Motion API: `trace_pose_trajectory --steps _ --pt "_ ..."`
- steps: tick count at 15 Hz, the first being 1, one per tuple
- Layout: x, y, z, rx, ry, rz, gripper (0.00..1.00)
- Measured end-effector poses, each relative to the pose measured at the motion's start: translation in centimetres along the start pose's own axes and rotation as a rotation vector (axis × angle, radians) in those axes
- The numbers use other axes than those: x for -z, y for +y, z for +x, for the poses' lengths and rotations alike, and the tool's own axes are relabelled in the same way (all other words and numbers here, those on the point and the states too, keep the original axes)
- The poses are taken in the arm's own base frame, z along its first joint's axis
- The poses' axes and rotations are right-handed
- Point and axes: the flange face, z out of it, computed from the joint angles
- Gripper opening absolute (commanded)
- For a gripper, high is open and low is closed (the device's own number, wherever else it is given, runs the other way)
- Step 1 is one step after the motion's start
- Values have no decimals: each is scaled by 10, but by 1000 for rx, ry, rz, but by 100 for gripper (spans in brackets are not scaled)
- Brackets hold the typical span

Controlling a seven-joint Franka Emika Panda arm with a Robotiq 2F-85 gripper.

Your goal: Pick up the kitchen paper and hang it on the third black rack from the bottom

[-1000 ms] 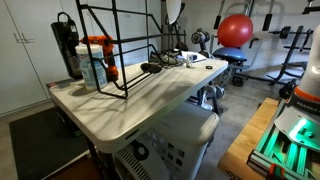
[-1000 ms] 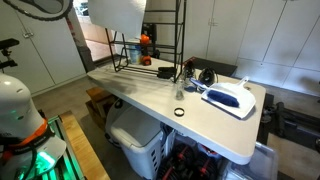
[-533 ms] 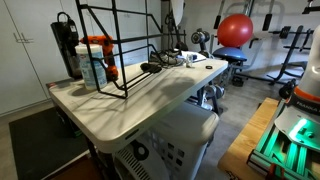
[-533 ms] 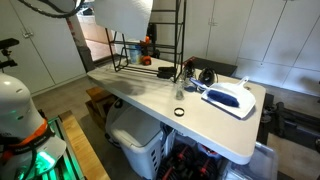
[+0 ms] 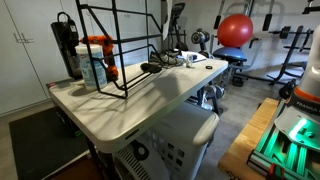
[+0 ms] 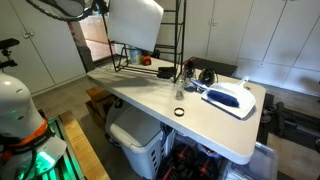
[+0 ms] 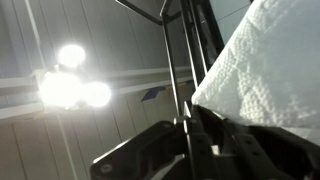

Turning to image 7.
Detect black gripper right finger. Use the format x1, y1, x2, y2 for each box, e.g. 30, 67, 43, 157
191, 104, 320, 180

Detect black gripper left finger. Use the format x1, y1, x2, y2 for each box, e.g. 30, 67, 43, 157
89, 115, 195, 180

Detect white kitchen paper sheet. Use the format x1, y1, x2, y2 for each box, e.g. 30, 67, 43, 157
191, 0, 320, 148

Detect blue tape piece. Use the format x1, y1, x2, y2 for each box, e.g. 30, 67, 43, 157
139, 85, 168, 103

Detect bright ceiling light fixture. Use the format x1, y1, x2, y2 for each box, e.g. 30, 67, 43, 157
36, 43, 113, 111

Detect black wire rack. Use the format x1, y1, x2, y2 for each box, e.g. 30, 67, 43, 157
114, 0, 225, 118

